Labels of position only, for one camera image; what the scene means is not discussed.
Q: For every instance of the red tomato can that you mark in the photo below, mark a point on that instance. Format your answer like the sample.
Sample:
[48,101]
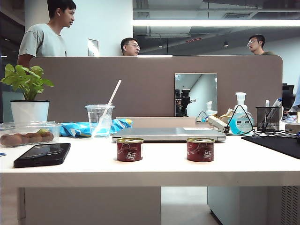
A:
[200,150]
[129,150]

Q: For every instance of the beige monitor riser shelf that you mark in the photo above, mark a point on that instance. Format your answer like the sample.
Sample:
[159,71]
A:
[155,122]

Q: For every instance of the brown desk partition panel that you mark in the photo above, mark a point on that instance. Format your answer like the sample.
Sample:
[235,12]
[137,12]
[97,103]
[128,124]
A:
[145,86]

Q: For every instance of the silver closed laptop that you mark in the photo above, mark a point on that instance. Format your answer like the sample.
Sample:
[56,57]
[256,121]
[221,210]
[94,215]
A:
[168,134]

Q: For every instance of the rectangular mirror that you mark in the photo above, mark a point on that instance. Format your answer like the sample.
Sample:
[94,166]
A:
[196,95]

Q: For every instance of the clear plastic cup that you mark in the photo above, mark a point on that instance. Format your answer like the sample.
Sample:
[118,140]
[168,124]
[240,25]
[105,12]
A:
[99,119]

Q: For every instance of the white stapler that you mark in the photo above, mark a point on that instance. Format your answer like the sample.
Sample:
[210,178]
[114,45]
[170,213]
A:
[218,123]

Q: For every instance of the crumpled brown paper bag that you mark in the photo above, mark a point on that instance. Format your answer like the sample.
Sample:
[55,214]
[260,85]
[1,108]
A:
[225,114]

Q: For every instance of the blue snack bag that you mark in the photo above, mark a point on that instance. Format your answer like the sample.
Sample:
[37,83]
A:
[72,129]

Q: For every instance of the blue hand sanitizer bottle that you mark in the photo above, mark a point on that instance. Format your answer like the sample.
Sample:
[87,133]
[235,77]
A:
[241,119]

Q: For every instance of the black smartphone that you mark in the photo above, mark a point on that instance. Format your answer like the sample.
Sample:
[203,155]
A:
[43,154]

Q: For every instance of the black mesh pen holder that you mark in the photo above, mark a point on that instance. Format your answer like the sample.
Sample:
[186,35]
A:
[268,118]

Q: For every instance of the white plant pot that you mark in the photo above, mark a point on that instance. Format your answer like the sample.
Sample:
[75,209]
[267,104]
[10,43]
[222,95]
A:
[29,111]

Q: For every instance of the clear plastic fruit container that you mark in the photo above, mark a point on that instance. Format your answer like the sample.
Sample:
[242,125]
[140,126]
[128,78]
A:
[28,136]

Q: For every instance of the white marker pen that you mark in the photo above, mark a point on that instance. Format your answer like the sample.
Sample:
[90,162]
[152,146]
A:
[275,104]

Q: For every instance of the man with glasses olive shirt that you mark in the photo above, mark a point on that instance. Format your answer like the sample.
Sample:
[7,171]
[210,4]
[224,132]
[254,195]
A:
[257,45]

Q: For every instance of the green leafy plant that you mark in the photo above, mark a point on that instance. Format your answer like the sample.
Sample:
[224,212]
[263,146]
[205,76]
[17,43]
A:
[25,80]

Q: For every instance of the black mouse mat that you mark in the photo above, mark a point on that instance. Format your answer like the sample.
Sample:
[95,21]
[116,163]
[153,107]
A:
[274,145]

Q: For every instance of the man in grey t-shirt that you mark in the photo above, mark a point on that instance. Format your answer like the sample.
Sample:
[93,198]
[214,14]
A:
[45,35]

